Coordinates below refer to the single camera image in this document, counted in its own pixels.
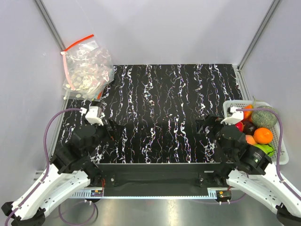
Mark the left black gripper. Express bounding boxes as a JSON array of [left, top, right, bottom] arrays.
[[85, 118, 125, 157]]

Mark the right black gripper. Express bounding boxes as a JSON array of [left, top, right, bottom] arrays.
[[194, 113, 237, 158]]

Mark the green netted melon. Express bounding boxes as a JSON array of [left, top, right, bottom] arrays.
[[251, 96, 278, 129]]

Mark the pink zipper clear bag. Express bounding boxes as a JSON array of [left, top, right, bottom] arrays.
[[61, 48, 114, 96]]

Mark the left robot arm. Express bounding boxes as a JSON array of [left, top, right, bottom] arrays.
[[1, 120, 124, 226]]

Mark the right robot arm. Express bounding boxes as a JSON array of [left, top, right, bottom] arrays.
[[196, 116, 301, 226]]

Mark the dotted clear bag stack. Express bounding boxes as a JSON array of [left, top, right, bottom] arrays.
[[63, 69, 114, 100]]

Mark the red zipper clear bag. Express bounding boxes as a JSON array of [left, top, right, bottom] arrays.
[[64, 34, 113, 71]]

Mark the red apple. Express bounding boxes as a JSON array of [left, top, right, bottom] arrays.
[[235, 121, 244, 132]]

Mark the white plastic basket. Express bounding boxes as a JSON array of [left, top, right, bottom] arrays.
[[222, 100, 290, 165]]

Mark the dark purple fruit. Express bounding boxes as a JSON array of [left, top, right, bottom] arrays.
[[242, 120, 257, 136]]

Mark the red orange mango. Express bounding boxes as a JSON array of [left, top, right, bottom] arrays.
[[243, 105, 253, 122]]

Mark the peach fruit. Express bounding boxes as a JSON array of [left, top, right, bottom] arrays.
[[246, 135, 257, 145]]

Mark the orange fruit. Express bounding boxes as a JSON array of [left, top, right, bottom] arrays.
[[253, 128, 273, 144]]

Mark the green watermelon toy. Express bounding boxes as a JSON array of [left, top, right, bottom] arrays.
[[254, 144, 275, 158]]

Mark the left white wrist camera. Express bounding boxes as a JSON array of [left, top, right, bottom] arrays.
[[80, 106, 103, 126]]

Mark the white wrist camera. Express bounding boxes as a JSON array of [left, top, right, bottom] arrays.
[[221, 106, 244, 125], [80, 106, 103, 126]]

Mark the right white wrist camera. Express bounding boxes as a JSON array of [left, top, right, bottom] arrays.
[[221, 106, 244, 125]]

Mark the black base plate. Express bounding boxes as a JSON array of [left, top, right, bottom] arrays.
[[97, 163, 233, 199]]

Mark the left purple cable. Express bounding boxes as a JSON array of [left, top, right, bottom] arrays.
[[4, 107, 97, 224]]

